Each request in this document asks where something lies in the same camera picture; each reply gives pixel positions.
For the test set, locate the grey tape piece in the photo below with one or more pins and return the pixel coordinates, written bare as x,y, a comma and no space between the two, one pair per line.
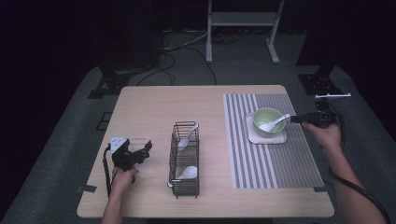
87,188
320,188

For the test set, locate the white ceramic spoon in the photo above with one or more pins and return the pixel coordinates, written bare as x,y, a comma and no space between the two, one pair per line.
190,172
183,143
267,126

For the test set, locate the grey striped placemat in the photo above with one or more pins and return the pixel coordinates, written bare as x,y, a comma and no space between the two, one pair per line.
249,168

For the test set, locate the person's right hand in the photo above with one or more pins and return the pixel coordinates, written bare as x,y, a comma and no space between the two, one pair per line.
325,137

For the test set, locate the white square coaster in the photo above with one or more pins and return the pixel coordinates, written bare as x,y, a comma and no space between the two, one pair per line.
264,140

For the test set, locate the black stand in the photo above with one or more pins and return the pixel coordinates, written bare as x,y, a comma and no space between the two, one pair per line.
320,82
112,81

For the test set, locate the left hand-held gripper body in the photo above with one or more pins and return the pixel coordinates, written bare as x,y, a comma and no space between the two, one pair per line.
120,157

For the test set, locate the green bowl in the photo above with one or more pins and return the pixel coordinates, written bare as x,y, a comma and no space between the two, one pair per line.
264,116

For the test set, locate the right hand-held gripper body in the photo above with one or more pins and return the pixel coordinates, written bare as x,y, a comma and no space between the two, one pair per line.
323,116

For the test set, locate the black floor socket frame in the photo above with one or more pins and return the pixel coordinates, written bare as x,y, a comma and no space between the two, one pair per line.
103,122

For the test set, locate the person's left hand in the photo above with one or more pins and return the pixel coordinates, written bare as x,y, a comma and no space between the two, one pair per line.
122,180

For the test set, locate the white metal stand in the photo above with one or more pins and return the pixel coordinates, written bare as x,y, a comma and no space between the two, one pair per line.
241,18

